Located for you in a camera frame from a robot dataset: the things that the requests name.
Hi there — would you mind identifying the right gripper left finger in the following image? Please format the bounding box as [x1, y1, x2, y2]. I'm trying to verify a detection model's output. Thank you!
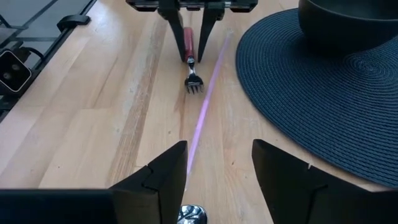
[108, 140, 189, 224]

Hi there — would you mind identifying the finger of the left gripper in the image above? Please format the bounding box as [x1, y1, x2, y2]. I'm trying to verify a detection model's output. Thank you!
[157, 6, 187, 62]
[197, 6, 225, 63]

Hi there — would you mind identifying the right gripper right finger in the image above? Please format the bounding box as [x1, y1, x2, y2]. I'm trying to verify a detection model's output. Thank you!
[251, 139, 379, 224]

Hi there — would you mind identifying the fork with pink handle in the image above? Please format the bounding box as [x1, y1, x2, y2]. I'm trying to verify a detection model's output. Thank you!
[182, 27, 205, 95]

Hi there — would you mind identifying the black ceramic bowl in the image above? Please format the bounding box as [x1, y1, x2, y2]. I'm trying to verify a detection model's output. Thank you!
[297, 0, 398, 54]

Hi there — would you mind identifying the dark round woven placemat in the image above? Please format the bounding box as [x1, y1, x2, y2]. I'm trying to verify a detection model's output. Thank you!
[235, 7, 398, 189]

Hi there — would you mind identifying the black frame clamp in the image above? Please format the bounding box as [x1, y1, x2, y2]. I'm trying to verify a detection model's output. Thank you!
[56, 14, 92, 32]

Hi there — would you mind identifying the black camera cable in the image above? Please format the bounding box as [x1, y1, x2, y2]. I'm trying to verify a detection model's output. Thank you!
[17, 45, 46, 68]

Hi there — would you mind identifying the small black camera box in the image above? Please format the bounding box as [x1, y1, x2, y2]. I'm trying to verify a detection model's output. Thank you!
[0, 49, 33, 94]

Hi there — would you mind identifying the black metal table frame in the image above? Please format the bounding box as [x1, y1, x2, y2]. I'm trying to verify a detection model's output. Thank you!
[0, 0, 98, 123]

